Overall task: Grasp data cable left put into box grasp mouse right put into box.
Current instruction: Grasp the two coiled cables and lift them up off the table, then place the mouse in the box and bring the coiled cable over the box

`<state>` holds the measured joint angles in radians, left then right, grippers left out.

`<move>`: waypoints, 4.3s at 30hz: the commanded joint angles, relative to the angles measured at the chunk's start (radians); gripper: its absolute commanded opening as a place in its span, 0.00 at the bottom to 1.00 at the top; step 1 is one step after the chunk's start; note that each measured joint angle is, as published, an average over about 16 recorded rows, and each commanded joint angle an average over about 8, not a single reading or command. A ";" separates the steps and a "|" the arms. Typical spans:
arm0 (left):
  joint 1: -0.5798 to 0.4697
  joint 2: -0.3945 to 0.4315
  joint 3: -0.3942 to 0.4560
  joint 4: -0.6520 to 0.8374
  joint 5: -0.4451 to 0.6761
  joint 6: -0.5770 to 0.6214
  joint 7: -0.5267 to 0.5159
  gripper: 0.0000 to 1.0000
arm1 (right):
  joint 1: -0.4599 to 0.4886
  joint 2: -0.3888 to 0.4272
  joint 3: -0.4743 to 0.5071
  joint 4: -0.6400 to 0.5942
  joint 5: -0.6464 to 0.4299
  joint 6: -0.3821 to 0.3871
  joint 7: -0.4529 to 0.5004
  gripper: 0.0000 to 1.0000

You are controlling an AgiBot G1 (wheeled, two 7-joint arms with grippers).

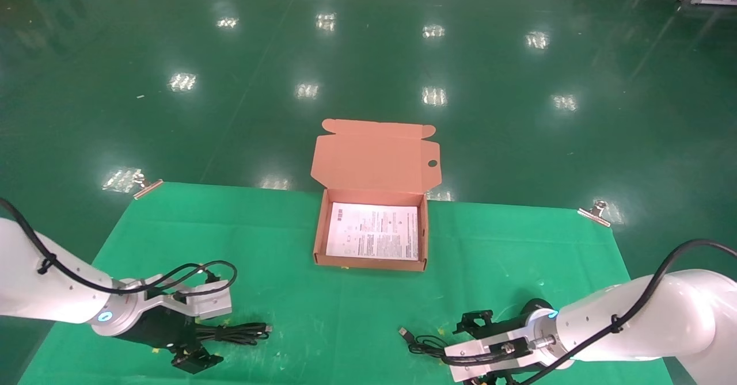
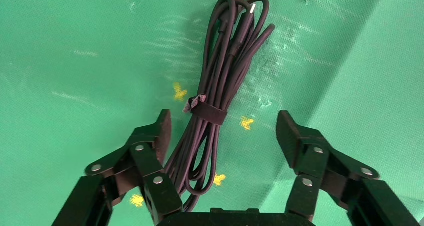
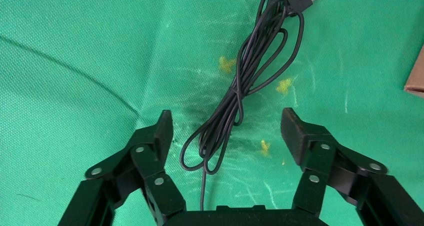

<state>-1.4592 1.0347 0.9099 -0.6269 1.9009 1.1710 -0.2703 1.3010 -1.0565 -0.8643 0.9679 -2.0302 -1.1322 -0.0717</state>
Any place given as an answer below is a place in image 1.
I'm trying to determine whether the black data cable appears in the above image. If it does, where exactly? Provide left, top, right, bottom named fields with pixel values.
left=193, top=322, right=273, bottom=346

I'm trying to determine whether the open brown cardboard box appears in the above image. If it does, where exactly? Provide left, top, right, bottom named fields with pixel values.
left=311, top=119, right=442, bottom=272

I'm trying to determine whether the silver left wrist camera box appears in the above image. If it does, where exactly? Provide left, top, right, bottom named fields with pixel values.
left=118, top=277, right=233, bottom=321

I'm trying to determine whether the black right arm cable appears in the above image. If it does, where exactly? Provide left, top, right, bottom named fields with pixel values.
left=443, top=239, right=737, bottom=385

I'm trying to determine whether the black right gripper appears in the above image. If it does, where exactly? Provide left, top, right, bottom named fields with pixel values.
left=453, top=298, right=555, bottom=385

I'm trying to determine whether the white printed instruction sheet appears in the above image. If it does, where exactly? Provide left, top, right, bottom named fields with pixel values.
left=326, top=202, right=420, bottom=261

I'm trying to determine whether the metal binder clip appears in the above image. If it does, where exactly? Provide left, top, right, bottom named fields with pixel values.
left=132, top=169, right=165, bottom=200
left=578, top=200, right=612, bottom=227

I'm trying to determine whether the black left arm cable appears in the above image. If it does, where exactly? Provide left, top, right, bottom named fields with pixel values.
left=0, top=197, right=238, bottom=306

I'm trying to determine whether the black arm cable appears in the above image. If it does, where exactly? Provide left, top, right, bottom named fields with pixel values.
left=443, top=239, right=737, bottom=385
left=0, top=197, right=238, bottom=306

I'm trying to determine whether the green table cloth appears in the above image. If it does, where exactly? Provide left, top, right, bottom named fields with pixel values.
left=17, top=182, right=675, bottom=385

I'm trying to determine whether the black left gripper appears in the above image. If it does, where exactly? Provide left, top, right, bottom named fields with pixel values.
left=118, top=308, right=225, bottom=375

